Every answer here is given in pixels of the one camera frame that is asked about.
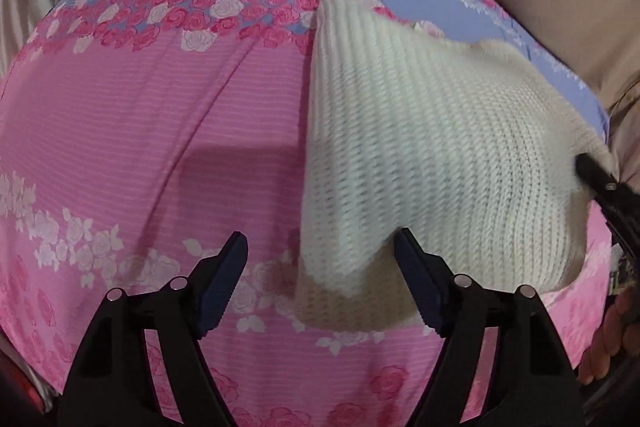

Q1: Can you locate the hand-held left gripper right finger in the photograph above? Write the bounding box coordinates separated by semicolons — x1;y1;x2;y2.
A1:
394;227;586;427

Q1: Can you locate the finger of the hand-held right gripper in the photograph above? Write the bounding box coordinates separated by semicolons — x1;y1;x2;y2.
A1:
574;151;640;260

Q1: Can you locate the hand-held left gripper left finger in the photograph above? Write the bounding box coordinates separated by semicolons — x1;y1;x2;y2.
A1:
56;231;249;427

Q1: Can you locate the white red black knit sweater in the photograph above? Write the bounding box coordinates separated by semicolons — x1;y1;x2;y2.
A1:
292;0;618;333

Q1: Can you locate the person's right hand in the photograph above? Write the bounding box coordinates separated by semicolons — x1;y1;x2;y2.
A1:
577;284;640;388

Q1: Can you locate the pink floral bedsheet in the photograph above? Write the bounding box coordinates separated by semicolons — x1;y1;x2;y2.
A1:
0;0;617;427

